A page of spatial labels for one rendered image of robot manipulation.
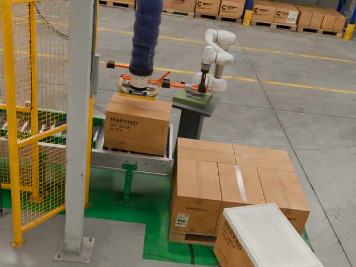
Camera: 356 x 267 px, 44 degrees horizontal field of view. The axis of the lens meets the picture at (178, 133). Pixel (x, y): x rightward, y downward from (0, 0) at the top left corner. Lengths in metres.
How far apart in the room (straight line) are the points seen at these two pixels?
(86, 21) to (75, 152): 0.98
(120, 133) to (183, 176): 0.74
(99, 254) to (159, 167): 0.96
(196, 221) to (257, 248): 1.30
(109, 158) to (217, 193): 1.07
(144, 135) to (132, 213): 0.80
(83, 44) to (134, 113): 1.38
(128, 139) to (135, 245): 0.99
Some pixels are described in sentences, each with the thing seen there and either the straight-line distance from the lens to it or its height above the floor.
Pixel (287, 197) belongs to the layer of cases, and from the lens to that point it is 4.16.
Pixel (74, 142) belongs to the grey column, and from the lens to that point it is 3.25.
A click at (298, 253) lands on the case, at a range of 2.89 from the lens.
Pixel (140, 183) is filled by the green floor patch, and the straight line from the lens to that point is 4.79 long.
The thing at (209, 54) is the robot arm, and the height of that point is 1.57.
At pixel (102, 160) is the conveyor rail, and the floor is 0.50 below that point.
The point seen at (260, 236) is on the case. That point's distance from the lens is 2.90.
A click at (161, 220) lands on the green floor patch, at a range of 4.37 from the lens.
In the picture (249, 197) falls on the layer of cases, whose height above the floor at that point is 0.54.
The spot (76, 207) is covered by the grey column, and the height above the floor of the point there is 0.54.
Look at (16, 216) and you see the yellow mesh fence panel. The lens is 3.88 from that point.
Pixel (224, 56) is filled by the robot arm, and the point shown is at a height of 1.58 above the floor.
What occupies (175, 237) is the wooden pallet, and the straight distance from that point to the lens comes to 4.14.
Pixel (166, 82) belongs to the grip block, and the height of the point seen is 1.25.
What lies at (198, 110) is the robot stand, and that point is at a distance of 4.80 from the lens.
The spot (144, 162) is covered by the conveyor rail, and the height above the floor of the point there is 0.54.
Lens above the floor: 2.88
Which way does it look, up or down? 30 degrees down
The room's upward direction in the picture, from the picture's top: 10 degrees clockwise
